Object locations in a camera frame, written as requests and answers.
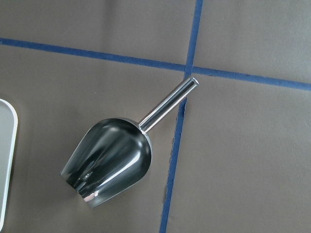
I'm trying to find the steel ice scoop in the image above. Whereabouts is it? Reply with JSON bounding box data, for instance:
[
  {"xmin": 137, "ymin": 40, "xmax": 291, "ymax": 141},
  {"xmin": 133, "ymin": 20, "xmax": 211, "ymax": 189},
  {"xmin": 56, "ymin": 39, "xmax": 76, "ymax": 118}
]
[{"xmin": 60, "ymin": 76, "xmax": 199, "ymax": 208}]

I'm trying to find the cream serving tray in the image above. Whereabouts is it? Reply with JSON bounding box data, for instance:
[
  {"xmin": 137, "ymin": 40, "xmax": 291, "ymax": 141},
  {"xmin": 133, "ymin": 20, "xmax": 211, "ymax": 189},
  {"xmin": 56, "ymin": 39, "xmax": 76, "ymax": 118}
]
[{"xmin": 0, "ymin": 99, "xmax": 18, "ymax": 228}]

